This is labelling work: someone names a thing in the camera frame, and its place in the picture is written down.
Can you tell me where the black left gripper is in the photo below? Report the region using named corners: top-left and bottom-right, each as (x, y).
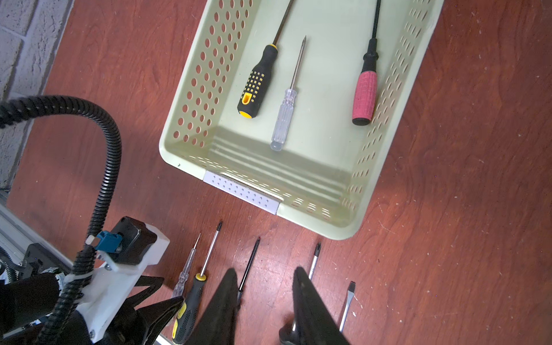
top-left (96, 275), bottom-right (184, 345)

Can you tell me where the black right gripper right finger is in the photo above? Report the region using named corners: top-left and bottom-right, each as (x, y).
top-left (293, 267), bottom-right (349, 344)

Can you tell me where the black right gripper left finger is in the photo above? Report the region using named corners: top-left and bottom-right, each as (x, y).
top-left (185, 268), bottom-right (238, 345)

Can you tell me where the clear tester screwdriver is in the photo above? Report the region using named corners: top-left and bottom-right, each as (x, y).
top-left (172, 234), bottom-right (201, 298)

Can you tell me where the small black yellow screwdriver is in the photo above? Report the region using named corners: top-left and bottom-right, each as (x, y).
top-left (339, 281), bottom-right (356, 333)

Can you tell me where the light green perforated bin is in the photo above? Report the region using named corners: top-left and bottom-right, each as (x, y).
top-left (159, 1), bottom-right (443, 240)

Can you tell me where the clear handle screwdriver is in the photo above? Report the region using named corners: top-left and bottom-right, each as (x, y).
top-left (270, 36), bottom-right (307, 152)

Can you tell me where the pink handle screwdriver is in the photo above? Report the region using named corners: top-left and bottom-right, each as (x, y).
top-left (352, 0), bottom-right (382, 126)

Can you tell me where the black yellow dotted screwdriver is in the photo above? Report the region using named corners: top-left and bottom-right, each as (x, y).
top-left (237, 0), bottom-right (295, 119)

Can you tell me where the orange handle screwdriver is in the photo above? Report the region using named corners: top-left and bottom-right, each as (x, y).
top-left (236, 237), bottom-right (261, 311)

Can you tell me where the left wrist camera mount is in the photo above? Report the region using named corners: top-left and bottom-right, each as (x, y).
top-left (62, 216), bottom-right (170, 344)

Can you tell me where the black corrugated cable conduit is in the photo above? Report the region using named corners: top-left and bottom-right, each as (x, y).
top-left (0, 95), bottom-right (123, 345)

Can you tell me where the green handle screwdriver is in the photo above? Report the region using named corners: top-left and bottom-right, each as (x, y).
top-left (279, 242), bottom-right (321, 345)

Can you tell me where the aluminium front rail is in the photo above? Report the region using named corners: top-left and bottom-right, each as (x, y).
top-left (1, 190), bottom-right (73, 268)

